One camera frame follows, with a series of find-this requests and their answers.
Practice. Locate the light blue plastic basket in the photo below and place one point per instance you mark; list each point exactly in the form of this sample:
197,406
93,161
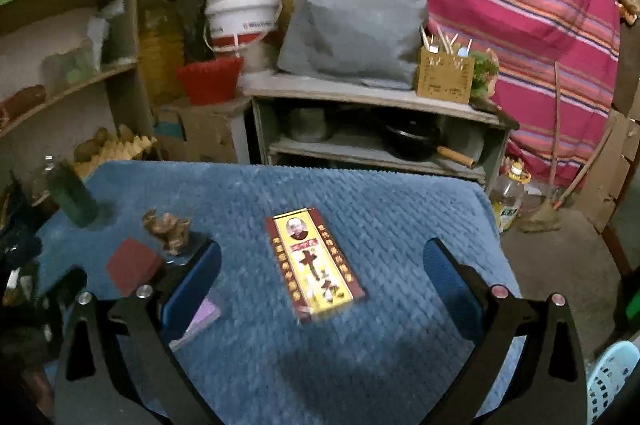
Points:
610,380

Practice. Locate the low grey cabinet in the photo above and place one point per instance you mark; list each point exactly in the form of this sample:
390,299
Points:
350,90

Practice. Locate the grey cushion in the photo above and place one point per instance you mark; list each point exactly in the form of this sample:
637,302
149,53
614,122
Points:
350,30

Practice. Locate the brown sweet potato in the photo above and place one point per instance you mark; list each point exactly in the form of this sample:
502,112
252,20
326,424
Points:
22,101

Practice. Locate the large cooking oil bottle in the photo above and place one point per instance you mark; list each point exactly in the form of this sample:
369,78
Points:
160,45

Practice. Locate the cardboard box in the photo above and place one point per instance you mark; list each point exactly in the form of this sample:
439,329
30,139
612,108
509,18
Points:
210,132

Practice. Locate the purple flat packet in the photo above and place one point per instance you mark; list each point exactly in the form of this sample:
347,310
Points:
202,317

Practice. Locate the yellow egg tray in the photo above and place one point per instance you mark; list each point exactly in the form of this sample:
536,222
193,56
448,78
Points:
125,150

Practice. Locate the red plastic basket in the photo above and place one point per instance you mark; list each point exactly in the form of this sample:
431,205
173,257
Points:
207,80

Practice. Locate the wooden chopstick box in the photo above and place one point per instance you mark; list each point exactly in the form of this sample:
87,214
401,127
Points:
445,77

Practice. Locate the grey metal bowl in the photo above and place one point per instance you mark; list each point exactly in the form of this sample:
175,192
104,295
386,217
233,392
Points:
307,127

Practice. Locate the yellow and red box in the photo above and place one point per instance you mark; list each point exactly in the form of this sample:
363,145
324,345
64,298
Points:
312,265

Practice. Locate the small oil bottle yellow cap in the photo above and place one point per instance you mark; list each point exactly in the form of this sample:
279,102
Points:
507,200

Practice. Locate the clear plastic container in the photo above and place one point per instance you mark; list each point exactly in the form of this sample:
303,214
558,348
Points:
67,67

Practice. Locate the blue quilted blanket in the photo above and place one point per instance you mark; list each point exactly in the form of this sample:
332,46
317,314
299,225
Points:
375,215

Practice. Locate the curved wooden shelf unit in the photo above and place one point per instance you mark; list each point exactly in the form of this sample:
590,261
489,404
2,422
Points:
131,20

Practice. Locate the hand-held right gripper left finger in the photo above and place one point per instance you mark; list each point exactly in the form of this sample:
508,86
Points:
192,290

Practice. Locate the maroon sponge block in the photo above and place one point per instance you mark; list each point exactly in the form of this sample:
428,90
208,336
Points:
132,262

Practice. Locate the green leafy bundle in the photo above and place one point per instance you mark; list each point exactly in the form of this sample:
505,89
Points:
485,75

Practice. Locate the white plastic bucket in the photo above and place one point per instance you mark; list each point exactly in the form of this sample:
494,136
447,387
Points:
240,12

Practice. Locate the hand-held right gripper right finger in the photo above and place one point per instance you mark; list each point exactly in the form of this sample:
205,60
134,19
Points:
450,285

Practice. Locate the cardboard sheets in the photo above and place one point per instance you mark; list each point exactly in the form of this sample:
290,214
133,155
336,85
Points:
605,175

